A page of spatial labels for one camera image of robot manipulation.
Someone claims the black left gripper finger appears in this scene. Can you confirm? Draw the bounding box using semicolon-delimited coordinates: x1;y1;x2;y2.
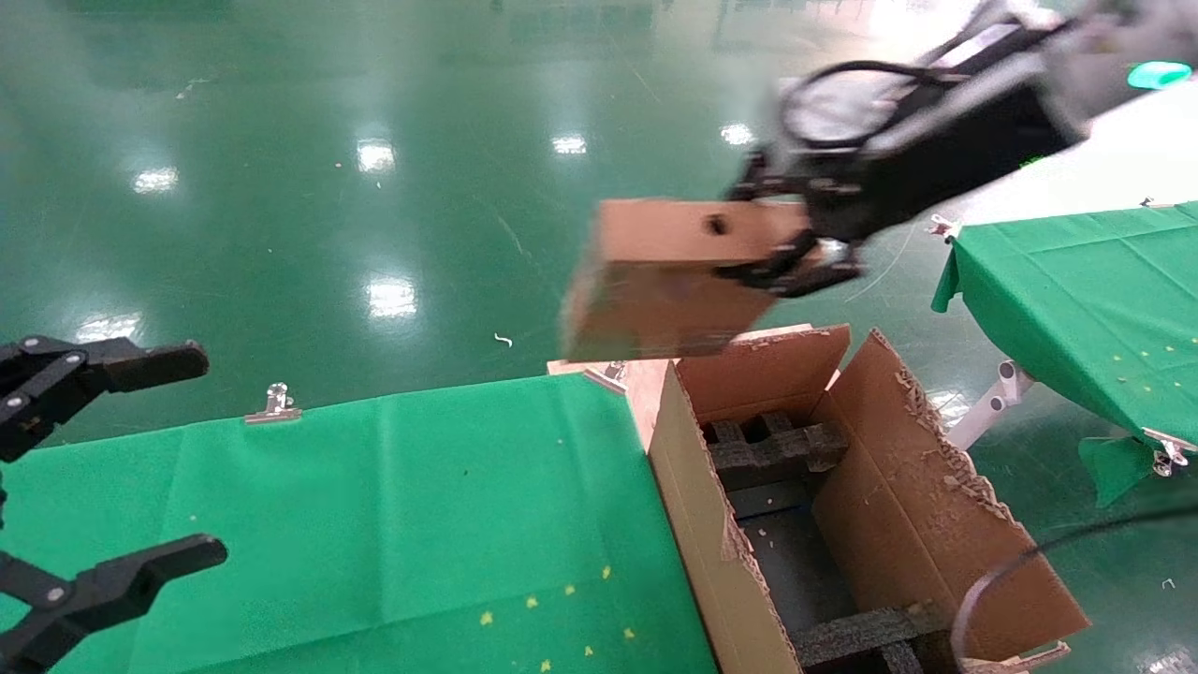
0;534;229;674
0;335;211;465

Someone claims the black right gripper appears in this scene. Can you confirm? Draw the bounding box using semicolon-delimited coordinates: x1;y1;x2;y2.
714;82;1079;300

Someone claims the small brown cardboard box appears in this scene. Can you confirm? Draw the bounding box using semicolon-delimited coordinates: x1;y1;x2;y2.
560;197;817;364

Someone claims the large open cardboard carton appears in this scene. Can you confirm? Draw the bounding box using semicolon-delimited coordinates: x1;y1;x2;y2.
646;323;1091;674

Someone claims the black foam insert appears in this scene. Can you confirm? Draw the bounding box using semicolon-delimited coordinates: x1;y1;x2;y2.
794;599;951;674
707;410;851;475

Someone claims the large green table cloth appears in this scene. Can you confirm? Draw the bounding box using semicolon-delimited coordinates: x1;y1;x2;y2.
0;373;718;674

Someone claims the green cloth on side table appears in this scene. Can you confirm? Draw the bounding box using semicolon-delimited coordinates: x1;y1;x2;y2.
931;201;1198;511

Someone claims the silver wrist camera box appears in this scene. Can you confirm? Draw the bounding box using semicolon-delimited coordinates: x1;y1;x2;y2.
775;67;904;153

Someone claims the white table leg bracket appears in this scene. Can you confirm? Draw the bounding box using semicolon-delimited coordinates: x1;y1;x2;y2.
945;360;1036;452

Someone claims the black camera cable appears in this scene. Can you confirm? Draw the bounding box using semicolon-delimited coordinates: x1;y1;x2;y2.
779;58;1198;674

